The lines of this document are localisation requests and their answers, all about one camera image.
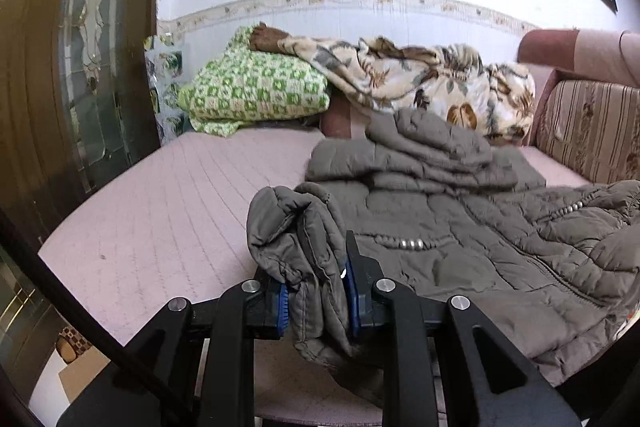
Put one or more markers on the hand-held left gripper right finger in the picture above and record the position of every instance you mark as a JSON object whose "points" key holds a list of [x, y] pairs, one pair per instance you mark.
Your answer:
{"points": [[352, 307]]}

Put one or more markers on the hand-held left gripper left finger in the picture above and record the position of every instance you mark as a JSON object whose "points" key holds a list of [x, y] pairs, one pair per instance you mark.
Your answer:
{"points": [[277, 312]]}

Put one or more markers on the olive quilted puffer jacket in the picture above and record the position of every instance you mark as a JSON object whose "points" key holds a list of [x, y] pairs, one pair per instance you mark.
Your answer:
{"points": [[475, 257]]}

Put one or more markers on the pink quilted sofa cover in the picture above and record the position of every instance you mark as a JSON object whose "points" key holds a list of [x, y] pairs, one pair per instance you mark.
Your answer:
{"points": [[175, 207]]}

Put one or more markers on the green checkered quilt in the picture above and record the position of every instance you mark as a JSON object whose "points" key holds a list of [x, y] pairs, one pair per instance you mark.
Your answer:
{"points": [[250, 87]]}

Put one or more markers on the leaf print fleece blanket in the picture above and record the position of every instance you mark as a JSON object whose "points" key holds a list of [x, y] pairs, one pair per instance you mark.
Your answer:
{"points": [[400, 72]]}

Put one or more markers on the brown cloth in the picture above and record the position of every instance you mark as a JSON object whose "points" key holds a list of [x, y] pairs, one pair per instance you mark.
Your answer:
{"points": [[267, 39]]}

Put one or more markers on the floral printed bag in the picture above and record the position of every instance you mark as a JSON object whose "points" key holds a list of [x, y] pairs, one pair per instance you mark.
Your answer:
{"points": [[167, 62]]}

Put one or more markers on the striped floral sofa cushion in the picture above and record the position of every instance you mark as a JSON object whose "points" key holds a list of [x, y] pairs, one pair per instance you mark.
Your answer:
{"points": [[590, 127]]}

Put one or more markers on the pink red sofa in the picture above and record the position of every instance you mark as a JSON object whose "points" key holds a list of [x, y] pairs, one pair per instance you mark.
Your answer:
{"points": [[545, 47]]}

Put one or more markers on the wooden stained glass door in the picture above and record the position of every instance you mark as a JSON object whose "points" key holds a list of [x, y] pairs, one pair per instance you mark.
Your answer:
{"points": [[50, 82]]}

